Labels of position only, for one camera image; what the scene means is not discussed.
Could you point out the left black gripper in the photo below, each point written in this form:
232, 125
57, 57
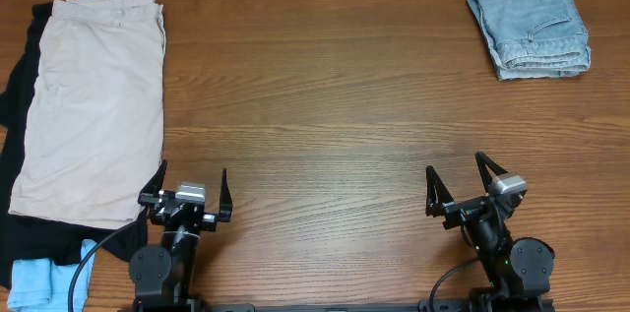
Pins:
149, 196

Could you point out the black garment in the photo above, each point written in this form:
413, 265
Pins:
25, 238

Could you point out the beige khaki shorts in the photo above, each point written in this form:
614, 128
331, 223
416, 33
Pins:
95, 126

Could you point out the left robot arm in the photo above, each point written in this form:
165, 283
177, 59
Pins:
162, 273

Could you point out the light blue garment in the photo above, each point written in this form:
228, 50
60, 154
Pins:
41, 285

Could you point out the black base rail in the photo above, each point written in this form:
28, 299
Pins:
440, 305

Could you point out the folded blue denim jeans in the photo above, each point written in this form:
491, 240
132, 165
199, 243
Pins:
529, 39

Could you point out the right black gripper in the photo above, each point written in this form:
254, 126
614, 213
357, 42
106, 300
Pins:
437, 198

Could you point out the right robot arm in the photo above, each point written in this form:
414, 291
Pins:
518, 270

